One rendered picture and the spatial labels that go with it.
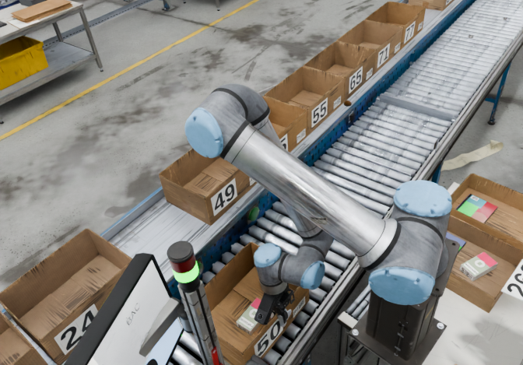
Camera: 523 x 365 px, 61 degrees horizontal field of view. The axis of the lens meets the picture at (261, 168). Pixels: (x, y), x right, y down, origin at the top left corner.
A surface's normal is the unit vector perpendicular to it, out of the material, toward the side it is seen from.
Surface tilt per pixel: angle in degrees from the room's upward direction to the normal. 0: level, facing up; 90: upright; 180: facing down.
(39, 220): 0
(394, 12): 89
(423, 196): 4
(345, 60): 89
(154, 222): 0
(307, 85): 90
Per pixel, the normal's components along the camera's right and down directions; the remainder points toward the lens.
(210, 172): -0.05, -0.79
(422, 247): 0.38, -0.56
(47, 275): 0.80, 0.33
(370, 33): -0.61, 0.54
